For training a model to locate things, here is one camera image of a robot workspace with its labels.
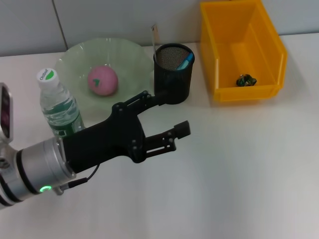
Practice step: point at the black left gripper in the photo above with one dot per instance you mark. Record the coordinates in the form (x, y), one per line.
(107, 139)

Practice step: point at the black mesh pen holder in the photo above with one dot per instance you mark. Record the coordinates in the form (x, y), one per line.
(172, 79)

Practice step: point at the clear green-label water bottle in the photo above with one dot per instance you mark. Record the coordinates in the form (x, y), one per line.
(59, 107)

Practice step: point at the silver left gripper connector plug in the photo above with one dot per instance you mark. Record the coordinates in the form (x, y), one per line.
(59, 190)

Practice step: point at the yellow plastic bin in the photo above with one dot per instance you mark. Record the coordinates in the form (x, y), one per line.
(244, 49)

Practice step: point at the translucent green fruit plate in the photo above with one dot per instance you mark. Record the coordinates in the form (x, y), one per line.
(132, 62)

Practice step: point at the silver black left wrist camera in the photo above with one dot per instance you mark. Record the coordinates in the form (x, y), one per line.
(6, 112)

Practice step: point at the clear plastic ruler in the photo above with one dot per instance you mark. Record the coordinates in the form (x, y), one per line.
(154, 35)

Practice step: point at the pink peach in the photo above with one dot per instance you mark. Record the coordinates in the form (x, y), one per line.
(104, 82)

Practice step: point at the blue scissors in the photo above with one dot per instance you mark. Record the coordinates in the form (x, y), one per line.
(187, 61)

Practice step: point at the green plastic wrapper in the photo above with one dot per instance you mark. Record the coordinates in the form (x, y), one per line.
(246, 80)

